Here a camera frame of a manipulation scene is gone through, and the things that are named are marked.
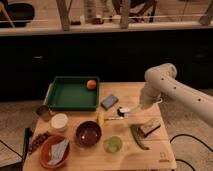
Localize white dish brush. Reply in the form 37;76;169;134
117;107;137;117

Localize black chair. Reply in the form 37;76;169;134
0;3;35;28

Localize white round container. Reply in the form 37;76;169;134
51;113;68;132

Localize wooden block brush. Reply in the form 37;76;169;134
139;118;161;138

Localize purple bowl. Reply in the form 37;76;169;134
75;121;102;148

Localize green cup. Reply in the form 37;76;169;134
104;136;123;153

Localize dark red grapes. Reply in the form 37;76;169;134
28;132;50;154

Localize orange bowl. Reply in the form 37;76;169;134
39;134;70;170

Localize crumpled grey cloth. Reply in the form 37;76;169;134
48;139;69;165

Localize orange fruit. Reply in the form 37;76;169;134
87;80;97;90

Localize blue sponge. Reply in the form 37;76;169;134
101;95;119;110

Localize black floor cable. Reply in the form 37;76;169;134
169;133;213;171

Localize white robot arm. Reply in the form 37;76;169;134
139;63;213;127

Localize yellow banana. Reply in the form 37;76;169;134
97;111;105;127

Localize small metal cup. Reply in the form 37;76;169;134
36;105;51;122

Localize metal spoon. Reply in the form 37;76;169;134
104;117;124;121

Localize green plastic tray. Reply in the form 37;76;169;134
45;76;99;111

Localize green chili pepper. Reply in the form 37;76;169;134
130;125;149;150

